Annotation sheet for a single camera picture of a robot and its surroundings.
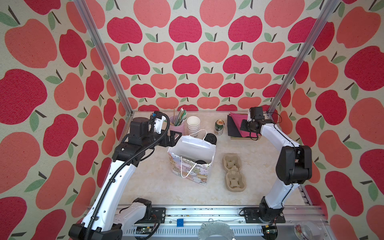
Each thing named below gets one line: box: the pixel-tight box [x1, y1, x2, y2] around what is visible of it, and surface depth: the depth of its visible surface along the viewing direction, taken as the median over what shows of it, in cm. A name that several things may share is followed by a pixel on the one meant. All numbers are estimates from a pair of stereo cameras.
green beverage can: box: [215, 119, 225, 131], surface depth 103 cm
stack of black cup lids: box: [204, 133, 217, 145], surface depth 101 cm
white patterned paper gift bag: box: [167, 135, 217, 186], surface depth 76 cm
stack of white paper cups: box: [186, 116, 201, 132], surface depth 98 cm
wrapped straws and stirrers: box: [170, 107, 187, 127], surface depth 97 cm
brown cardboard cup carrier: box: [222, 153, 247, 192], surface depth 84 cm
